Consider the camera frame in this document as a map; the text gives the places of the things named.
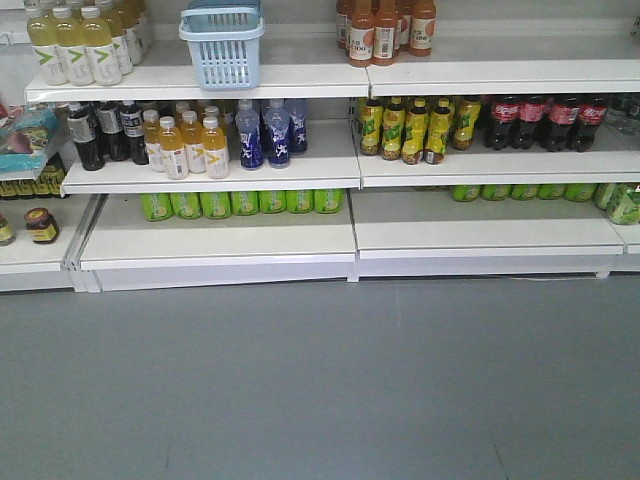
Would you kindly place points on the coke bottle red label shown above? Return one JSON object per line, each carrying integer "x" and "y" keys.
{"x": 561, "y": 117}
{"x": 591, "y": 113}
{"x": 530, "y": 112}
{"x": 504, "y": 110}

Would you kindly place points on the pale green drink bottle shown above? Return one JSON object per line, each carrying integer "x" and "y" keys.
{"x": 99, "y": 46}
{"x": 42, "y": 34}
{"x": 71, "y": 46}

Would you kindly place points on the yellow lemon tea bottle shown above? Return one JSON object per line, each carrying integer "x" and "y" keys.
{"x": 370, "y": 115}
{"x": 437, "y": 136}
{"x": 392, "y": 129}
{"x": 467, "y": 114}
{"x": 416, "y": 125}

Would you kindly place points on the white metal shelving unit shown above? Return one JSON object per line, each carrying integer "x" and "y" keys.
{"x": 398, "y": 221}

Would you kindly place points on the yellow orange drink bottle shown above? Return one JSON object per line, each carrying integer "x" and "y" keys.
{"x": 215, "y": 147}
{"x": 191, "y": 130}
{"x": 172, "y": 149}

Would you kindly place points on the blue sports drink bottle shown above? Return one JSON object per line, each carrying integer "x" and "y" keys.
{"x": 248, "y": 126}
{"x": 277, "y": 121}
{"x": 296, "y": 108}

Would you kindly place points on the brown sauce jar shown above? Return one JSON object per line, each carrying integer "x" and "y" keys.
{"x": 41, "y": 225}

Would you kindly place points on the orange C100 juice bottle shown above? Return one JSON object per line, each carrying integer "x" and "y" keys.
{"x": 361, "y": 34}
{"x": 422, "y": 27}

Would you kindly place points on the light blue plastic basket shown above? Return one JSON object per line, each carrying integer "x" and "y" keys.
{"x": 223, "y": 39}

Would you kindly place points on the dark tea bottle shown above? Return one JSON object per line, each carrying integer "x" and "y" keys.
{"x": 83, "y": 131}
{"x": 112, "y": 129}
{"x": 133, "y": 126}

